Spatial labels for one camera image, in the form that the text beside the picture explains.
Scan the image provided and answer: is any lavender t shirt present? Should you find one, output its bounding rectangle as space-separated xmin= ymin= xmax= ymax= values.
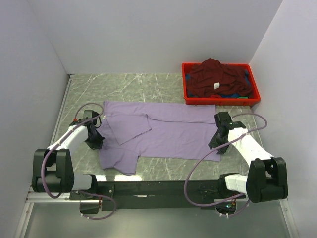
xmin=98 ymin=101 xmax=217 ymax=175

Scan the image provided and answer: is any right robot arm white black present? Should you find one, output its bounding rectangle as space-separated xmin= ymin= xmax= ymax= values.
xmin=209 ymin=126 xmax=288 ymax=203

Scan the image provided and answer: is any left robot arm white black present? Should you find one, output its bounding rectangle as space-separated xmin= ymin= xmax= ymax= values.
xmin=32 ymin=122 xmax=104 ymax=199

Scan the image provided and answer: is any red plastic bin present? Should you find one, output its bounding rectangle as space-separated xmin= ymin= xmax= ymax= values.
xmin=181 ymin=62 xmax=261 ymax=107

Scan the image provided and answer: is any dark red t shirt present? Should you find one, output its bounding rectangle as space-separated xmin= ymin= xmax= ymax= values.
xmin=185 ymin=59 xmax=252 ymax=98

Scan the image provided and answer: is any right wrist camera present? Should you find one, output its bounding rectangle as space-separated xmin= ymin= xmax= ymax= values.
xmin=214 ymin=112 xmax=246 ymax=130

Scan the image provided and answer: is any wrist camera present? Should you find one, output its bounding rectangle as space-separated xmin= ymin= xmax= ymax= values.
xmin=70 ymin=110 xmax=102 ymax=128
xmin=214 ymin=112 xmax=246 ymax=130

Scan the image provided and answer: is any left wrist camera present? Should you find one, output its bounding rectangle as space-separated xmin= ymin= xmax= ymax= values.
xmin=70 ymin=110 xmax=102 ymax=128

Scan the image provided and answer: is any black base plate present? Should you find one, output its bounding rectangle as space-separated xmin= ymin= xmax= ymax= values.
xmin=69 ymin=180 xmax=238 ymax=211

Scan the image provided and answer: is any aluminium front rail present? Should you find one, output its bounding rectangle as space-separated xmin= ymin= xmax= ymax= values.
xmin=25 ymin=180 xmax=288 ymax=204

